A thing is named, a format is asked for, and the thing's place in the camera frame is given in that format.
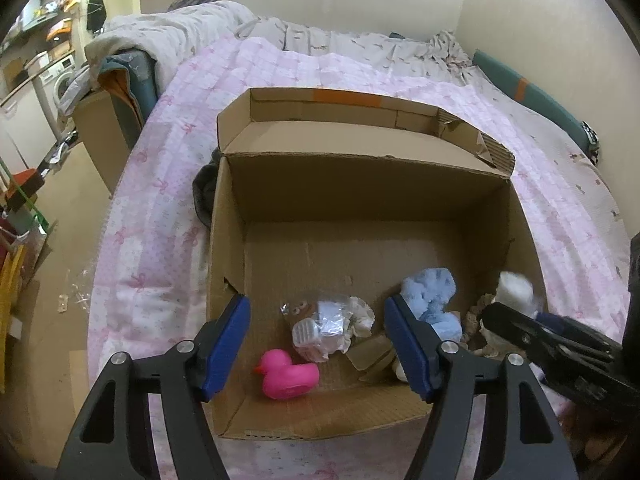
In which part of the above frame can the clear plastic wrap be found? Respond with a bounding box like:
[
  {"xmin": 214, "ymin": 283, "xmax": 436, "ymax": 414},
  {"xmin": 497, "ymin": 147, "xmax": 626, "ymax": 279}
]
[{"xmin": 55, "ymin": 270, "xmax": 96, "ymax": 313}]

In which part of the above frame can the black hanging bag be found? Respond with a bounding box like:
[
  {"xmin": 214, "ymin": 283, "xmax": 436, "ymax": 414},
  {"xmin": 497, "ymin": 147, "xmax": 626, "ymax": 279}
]
[{"xmin": 86, "ymin": 0, "xmax": 106, "ymax": 31}]

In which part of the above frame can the clear plastic packet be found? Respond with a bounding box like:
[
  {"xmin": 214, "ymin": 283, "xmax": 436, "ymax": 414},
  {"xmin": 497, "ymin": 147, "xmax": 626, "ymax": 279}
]
[{"xmin": 280, "ymin": 300, "xmax": 351, "ymax": 363}]

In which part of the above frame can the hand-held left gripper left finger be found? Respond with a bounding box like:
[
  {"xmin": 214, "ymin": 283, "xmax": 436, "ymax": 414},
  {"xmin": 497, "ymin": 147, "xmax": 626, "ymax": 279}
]
[{"xmin": 55, "ymin": 292, "xmax": 252, "ymax": 480}]

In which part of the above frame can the cream lace scrunchie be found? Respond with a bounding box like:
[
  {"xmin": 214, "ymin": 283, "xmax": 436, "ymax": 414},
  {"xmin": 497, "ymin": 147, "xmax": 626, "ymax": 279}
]
[{"xmin": 462, "ymin": 292, "xmax": 501, "ymax": 358}]

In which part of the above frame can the white fluffy pompom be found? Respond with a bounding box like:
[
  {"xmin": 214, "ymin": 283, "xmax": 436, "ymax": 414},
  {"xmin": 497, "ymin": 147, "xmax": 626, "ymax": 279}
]
[{"xmin": 495, "ymin": 271, "xmax": 543, "ymax": 318}]

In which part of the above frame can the brown bedside box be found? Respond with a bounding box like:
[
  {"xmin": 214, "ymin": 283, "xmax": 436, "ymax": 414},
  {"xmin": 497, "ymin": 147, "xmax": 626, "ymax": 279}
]
[{"xmin": 72, "ymin": 90, "xmax": 131, "ymax": 198}]

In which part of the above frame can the person's right forearm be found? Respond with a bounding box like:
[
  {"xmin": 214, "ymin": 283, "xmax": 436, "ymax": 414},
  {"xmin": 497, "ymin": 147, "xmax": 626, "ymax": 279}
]
[{"xmin": 562, "ymin": 400, "xmax": 636, "ymax": 471}]

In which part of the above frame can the yellow wooden frame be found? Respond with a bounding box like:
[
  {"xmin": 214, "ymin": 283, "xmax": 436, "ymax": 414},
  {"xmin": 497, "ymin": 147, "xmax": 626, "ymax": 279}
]
[{"xmin": 0, "ymin": 250, "xmax": 28, "ymax": 396}]

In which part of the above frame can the green broom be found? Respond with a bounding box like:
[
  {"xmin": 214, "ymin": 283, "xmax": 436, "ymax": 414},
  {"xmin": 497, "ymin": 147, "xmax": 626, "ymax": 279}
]
[{"xmin": 0, "ymin": 157, "xmax": 51, "ymax": 233}]

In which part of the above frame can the brown cardboard piece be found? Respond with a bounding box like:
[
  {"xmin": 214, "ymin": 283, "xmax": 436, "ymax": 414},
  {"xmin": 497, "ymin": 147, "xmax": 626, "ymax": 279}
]
[{"xmin": 346, "ymin": 335, "xmax": 396, "ymax": 372}]

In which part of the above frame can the cardboard box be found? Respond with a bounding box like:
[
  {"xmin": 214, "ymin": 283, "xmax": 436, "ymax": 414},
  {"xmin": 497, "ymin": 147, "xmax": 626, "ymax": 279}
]
[{"xmin": 206, "ymin": 86, "xmax": 548, "ymax": 442}]

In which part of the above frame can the pink rubber duck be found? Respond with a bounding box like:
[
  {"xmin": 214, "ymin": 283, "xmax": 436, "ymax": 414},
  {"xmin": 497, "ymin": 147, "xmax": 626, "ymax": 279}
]
[{"xmin": 254, "ymin": 349, "xmax": 321, "ymax": 401}]

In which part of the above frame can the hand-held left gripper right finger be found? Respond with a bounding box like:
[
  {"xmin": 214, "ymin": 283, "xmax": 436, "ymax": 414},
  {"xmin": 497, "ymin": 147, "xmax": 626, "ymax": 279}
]
[{"xmin": 384, "ymin": 293, "xmax": 581, "ymax": 480}]

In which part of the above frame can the teal and orange blanket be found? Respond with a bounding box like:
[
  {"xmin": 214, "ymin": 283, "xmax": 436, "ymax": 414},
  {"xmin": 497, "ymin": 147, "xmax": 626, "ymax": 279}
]
[{"xmin": 97, "ymin": 52, "xmax": 158, "ymax": 128}]

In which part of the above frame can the black buckle strap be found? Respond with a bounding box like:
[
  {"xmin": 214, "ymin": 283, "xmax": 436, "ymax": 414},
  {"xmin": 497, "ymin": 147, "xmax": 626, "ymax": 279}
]
[{"xmin": 581, "ymin": 121, "xmax": 601, "ymax": 165}]

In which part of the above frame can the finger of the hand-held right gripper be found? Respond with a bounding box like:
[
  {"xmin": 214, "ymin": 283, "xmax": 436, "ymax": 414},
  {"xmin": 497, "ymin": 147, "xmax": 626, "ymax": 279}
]
[
  {"xmin": 482, "ymin": 302, "xmax": 616, "ymax": 366},
  {"xmin": 535, "ymin": 311, "xmax": 621, "ymax": 356}
]

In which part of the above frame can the white kitchen cabinet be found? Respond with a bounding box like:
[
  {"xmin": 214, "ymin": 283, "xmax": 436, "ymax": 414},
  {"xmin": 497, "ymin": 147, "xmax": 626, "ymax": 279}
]
[{"xmin": 0, "ymin": 82, "xmax": 58, "ymax": 161}]

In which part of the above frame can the pink bow-print blanket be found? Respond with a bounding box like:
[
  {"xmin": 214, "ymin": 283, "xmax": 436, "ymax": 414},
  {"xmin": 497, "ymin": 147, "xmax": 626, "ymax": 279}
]
[{"xmin": 87, "ymin": 35, "xmax": 633, "ymax": 480}]

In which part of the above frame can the dark cloth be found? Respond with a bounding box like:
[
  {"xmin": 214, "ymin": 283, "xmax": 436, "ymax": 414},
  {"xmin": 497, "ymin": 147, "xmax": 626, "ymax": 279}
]
[{"xmin": 192, "ymin": 149, "xmax": 221, "ymax": 228}]

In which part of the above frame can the cluttered wall shelf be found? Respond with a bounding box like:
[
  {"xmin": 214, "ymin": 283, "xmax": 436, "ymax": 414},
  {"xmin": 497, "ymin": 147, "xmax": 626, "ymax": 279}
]
[{"xmin": 0, "ymin": 0, "xmax": 83, "ymax": 56}]

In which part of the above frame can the orange and brown block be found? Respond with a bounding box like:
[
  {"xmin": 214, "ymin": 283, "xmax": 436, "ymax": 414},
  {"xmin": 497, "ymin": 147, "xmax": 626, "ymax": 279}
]
[{"xmin": 7, "ymin": 167, "xmax": 48, "ymax": 211}]

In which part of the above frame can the cream ruffled cloth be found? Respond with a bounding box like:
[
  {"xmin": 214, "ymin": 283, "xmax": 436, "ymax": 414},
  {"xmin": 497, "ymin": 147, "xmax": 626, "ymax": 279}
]
[{"xmin": 345, "ymin": 296, "xmax": 376, "ymax": 353}]

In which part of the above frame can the white washing machine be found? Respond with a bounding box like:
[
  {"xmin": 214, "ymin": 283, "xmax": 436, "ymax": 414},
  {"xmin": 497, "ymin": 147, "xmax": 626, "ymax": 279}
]
[{"xmin": 40, "ymin": 60, "xmax": 76, "ymax": 111}]

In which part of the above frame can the teal pad with orange tape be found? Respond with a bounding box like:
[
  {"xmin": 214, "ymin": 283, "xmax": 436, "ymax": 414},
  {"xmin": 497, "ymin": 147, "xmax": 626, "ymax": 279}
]
[{"xmin": 472, "ymin": 49, "xmax": 601, "ymax": 163}]

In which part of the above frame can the grey rumpled quilt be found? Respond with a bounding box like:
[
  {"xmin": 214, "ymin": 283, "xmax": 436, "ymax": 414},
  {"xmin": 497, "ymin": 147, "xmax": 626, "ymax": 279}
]
[{"xmin": 57, "ymin": 0, "xmax": 261, "ymax": 116}]

